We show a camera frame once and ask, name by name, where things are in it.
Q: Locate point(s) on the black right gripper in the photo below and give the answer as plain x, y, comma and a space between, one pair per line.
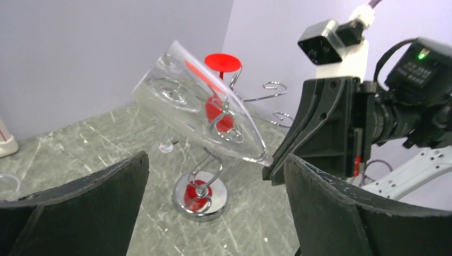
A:
322, 133

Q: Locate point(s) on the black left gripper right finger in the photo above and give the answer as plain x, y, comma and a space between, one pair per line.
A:
333, 217

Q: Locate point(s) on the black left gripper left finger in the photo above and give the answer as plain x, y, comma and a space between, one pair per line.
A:
92, 215

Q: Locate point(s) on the clear wine glass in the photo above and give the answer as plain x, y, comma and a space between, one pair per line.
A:
175, 94
244, 141
9, 183

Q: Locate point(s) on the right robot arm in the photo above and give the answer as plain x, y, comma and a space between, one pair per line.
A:
418, 72

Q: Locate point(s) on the red plastic wine glass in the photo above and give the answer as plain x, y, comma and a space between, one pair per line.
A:
222, 63

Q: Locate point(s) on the white PVC pipe frame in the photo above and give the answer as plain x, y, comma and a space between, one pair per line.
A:
9, 144

